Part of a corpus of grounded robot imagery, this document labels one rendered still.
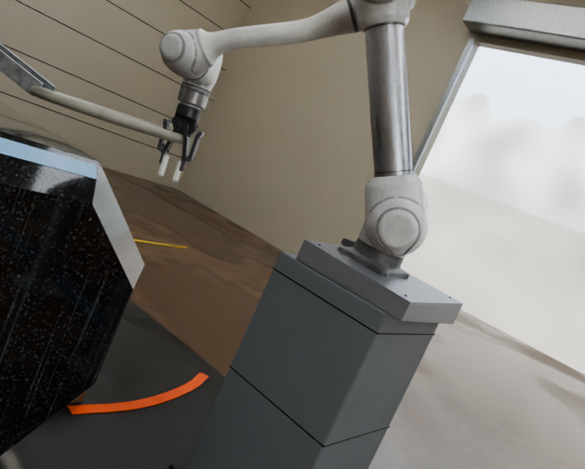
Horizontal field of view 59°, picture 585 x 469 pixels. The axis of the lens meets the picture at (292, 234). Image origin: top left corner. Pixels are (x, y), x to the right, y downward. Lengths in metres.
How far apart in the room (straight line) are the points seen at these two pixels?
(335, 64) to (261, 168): 1.70
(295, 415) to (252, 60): 7.00
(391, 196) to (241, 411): 0.79
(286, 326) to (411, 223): 0.50
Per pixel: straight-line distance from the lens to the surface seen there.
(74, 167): 1.31
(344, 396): 1.44
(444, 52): 6.45
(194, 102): 1.63
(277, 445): 1.58
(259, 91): 7.79
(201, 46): 1.49
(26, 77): 1.80
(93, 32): 7.27
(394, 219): 1.28
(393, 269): 1.57
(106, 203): 1.36
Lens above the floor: 1.04
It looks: 7 degrees down
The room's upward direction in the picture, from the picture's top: 24 degrees clockwise
